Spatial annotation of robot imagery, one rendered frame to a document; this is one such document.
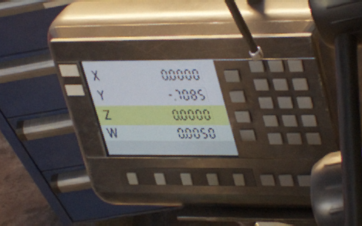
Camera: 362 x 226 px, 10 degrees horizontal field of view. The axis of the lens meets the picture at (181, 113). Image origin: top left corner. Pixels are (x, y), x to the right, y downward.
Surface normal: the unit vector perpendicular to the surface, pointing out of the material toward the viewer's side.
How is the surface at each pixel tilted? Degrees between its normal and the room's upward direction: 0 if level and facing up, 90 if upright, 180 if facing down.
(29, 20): 90
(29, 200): 0
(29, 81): 90
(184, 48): 70
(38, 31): 90
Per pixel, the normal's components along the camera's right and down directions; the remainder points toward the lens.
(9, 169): -0.36, -0.63
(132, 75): -0.39, 0.51
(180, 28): -0.42, -0.42
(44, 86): -0.11, 0.76
